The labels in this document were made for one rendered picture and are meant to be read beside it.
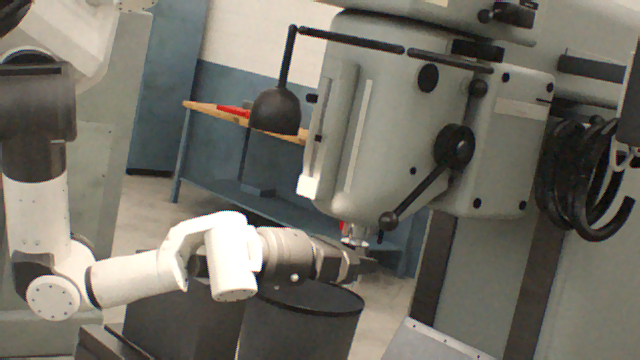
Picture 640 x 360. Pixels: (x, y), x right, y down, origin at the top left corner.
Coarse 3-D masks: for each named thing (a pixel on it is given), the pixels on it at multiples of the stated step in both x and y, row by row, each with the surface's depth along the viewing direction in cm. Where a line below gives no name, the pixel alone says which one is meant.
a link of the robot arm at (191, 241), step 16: (192, 224) 132; (208, 224) 131; (224, 224) 131; (240, 224) 132; (176, 240) 132; (192, 240) 135; (160, 256) 131; (176, 256) 134; (160, 272) 131; (176, 272) 132; (176, 288) 133
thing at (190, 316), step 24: (192, 288) 172; (144, 312) 181; (168, 312) 176; (192, 312) 172; (216, 312) 173; (240, 312) 178; (144, 336) 181; (168, 336) 176; (192, 336) 172; (216, 336) 175
